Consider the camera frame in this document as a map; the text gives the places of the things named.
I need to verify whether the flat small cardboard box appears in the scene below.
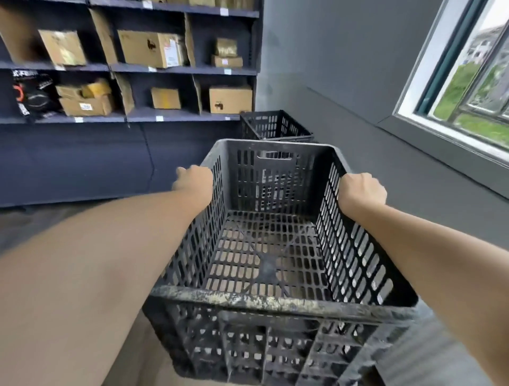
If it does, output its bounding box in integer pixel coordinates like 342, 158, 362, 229
211, 55, 243, 68

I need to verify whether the black printed plastic package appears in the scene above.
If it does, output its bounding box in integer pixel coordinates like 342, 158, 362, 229
11, 70, 60, 118

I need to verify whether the large black plastic crate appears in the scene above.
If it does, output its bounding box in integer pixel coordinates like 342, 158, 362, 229
142, 138, 419, 386

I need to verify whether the small plain cardboard box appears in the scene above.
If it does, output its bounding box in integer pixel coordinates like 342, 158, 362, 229
150, 87, 182, 110

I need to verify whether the large cardboard sheet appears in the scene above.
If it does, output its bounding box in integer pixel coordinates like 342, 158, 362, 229
0, 5, 44, 63

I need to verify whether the wide labelled cardboard box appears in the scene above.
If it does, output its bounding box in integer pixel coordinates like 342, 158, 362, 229
59, 95, 115, 117

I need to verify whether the dark blue shelving unit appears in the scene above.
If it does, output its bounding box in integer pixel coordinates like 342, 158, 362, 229
0, 0, 265, 208

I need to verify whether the square printed cardboard box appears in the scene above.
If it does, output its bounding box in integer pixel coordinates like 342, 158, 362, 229
209, 85, 253, 115

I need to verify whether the yellow padded packet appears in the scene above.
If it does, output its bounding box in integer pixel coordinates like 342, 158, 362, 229
81, 78, 112, 98

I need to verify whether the person's left hand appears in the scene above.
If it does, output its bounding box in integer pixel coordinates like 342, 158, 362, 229
172, 165, 214, 208

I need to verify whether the tilted brown cardboard box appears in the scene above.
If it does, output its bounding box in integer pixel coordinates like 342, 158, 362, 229
38, 30, 87, 67

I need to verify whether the grey striped garment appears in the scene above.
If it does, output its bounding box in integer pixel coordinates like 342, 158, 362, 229
350, 300, 495, 386

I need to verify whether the white framed window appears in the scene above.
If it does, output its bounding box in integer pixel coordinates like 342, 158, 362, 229
392, 0, 509, 160

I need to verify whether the small black plastic crate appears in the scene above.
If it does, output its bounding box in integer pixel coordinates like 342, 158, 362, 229
240, 110, 315, 143

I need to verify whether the cardboard divider sheet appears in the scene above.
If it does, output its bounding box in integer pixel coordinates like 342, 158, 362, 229
184, 12, 196, 67
89, 8, 119, 66
114, 73, 135, 116
192, 76, 203, 114

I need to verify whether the person's left forearm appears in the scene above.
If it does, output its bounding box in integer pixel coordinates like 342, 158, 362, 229
0, 190, 211, 386

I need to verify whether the person's right forearm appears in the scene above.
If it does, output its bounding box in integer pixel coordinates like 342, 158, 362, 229
350, 203, 509, 386

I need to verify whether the large labelled cardboard box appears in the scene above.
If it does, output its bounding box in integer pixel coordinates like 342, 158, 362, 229
117, 30, 187, 69

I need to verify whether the person's right hand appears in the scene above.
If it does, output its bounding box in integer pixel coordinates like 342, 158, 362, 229
338, 173, 388, 218

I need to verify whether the small gold wrapped box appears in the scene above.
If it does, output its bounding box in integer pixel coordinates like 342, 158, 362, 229
216, 38, 238, 57

